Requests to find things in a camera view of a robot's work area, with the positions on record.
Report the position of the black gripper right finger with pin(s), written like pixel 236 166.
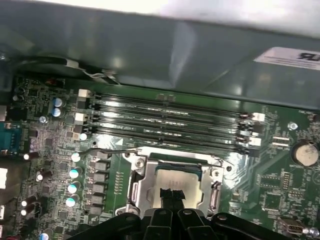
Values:
pixel 192 225

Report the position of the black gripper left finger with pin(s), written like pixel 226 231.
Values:
pixel 160 225

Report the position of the silver CPU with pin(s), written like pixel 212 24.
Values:
pixel 180 180

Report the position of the silver metal socket cover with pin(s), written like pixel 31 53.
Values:
pixel 147 175

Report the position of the CPU socket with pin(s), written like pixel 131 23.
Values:
pixel 136 173

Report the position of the blue top capacitor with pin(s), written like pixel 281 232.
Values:
pixel 57 112
pixel 43 119
pixel 75 173
pixel 58 102
pixel 73 188
pixel 71 202
pixel 75 157
pixel 83 136

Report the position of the green motherboard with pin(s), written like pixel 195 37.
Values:
pixel 275 175

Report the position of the RAM slot with black latches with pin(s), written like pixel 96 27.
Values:
pixel 125 135
pixel 125 110

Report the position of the silver internal USB port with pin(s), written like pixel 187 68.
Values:
pixel 291 228

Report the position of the RAM slot with white latches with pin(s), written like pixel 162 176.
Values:
pixel 125 99
pixel 125 124

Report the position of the silver coin cell battery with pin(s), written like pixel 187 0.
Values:
pixel 306 153

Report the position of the blue rear port connector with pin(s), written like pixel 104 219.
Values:
pixel 10 137

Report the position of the black open PC case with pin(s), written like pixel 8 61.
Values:
pixel 150 50

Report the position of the white case label sticker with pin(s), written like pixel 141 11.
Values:
pixel 287 57

